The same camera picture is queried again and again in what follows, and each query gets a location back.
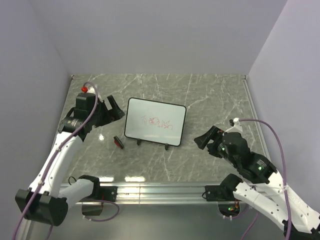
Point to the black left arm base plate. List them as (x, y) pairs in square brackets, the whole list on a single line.
[(108, 193)]

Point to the small black-framed whiteboard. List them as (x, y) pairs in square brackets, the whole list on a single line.
[(155, 121)]

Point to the aluminium right side rail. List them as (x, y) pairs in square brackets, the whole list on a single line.
[(255, 116)]

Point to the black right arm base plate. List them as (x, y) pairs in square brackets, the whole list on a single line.
[(213, 193)]

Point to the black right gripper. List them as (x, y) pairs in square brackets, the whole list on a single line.
[(213, 133)]

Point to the aluminium front rail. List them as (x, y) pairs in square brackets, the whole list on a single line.
[(174, 211)]

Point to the red and black eraser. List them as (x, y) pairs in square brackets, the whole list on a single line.
[(118, 142)]

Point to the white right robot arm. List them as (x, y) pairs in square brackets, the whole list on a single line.
[(260, 185)]

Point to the aluminium rail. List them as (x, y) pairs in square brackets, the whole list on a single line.
[(255, 116), (174, 211)]

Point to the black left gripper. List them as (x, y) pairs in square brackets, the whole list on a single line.
[(117, 113)]

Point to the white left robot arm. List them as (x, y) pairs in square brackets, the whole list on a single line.
[(44, 201)]

